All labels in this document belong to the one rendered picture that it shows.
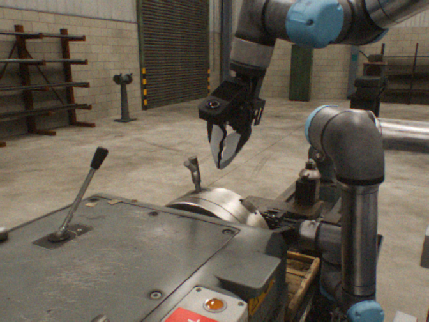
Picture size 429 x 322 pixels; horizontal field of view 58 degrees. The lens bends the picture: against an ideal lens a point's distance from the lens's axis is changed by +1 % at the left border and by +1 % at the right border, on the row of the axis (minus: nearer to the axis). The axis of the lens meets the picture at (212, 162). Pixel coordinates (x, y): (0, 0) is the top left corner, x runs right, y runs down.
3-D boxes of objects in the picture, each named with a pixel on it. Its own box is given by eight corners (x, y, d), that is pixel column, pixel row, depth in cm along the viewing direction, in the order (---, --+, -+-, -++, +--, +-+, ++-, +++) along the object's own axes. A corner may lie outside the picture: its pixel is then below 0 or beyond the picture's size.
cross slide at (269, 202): (343, 242, 133) (345, 230, 132) (232, 218, 153) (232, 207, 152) (352, 224, 147) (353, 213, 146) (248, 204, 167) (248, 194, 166)
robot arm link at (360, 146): (404, 116, 74) (394, 331, 87) (374, 108, 84) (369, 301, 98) (345, 123, 73) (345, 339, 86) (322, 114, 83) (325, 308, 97)
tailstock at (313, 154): (333, 204, 185) (339, 144, 177) (293, 197, 194) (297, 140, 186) (345, 186, 210) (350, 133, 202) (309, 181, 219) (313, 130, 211)
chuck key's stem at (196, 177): (196, 202, 94) (188, 157, 92) (205, 200, 94) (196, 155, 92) (196, 205, 92) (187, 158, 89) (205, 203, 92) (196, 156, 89)
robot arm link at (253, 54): (265, 46, 66) (224, 35, 69) (258, 73, 68) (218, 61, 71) (279, 46, 72) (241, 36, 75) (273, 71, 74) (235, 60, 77)
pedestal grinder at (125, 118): (125, 122, 922) (122, 73, 892) (113, 121, 938) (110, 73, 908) (137, 120, 963) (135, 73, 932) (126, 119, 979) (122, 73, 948)
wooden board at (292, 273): (291, 322, 103) (292, 308, 102) (178, 284, 119) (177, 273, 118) (319, 269, 128) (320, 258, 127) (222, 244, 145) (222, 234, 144)
